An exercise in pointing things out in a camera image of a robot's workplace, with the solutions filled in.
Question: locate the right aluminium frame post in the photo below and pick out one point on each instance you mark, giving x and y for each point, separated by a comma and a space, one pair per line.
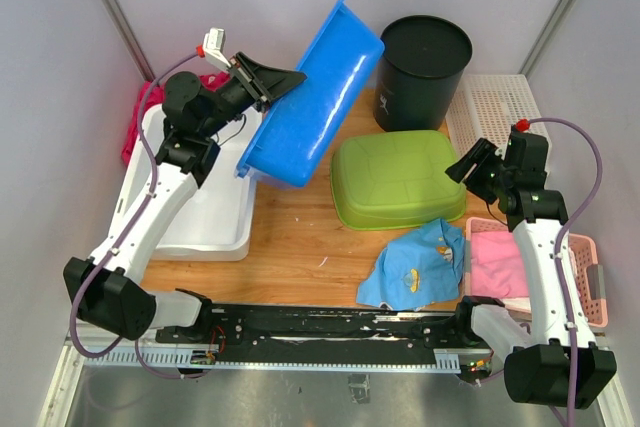
551, 26

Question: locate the pink cloth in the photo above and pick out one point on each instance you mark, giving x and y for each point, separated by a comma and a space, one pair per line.
497, 269

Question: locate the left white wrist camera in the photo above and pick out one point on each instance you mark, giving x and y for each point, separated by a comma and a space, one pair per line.
211, 49

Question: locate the blue patterned cloth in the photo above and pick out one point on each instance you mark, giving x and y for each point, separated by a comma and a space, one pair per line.
420, 268

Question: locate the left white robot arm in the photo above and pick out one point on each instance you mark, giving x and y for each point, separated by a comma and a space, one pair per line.
105, 288

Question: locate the magenta cloth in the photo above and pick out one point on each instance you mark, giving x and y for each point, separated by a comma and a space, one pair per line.
148, 98

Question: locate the aluminium frame post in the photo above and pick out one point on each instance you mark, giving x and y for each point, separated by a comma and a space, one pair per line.
551, 26
120, 21

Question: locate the large black cylindrical container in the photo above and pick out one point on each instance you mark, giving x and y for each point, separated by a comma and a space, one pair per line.
423, 62

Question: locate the blue plastic tub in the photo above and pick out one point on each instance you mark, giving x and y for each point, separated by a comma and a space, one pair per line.
298, 129

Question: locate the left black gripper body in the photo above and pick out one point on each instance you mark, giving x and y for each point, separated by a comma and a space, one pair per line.
229, 101

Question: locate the green plastic basin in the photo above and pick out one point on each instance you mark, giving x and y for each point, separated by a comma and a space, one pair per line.
395, 180

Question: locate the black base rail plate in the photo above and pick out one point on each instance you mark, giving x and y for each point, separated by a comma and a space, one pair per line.
324, 336

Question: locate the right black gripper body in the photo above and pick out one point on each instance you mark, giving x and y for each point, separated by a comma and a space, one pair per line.
504, 180

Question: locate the left aluminium frame post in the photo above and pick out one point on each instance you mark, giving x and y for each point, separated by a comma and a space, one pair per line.
120, 21

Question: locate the pink perforated basket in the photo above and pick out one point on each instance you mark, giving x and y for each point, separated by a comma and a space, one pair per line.
588, 272

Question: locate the white perforated basket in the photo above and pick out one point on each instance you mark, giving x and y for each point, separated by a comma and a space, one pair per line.
486, 106

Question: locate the white plastic tub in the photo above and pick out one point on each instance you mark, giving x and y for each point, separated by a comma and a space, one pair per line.
215, 224

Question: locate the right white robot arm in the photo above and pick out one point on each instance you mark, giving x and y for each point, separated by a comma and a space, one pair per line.
557, 362

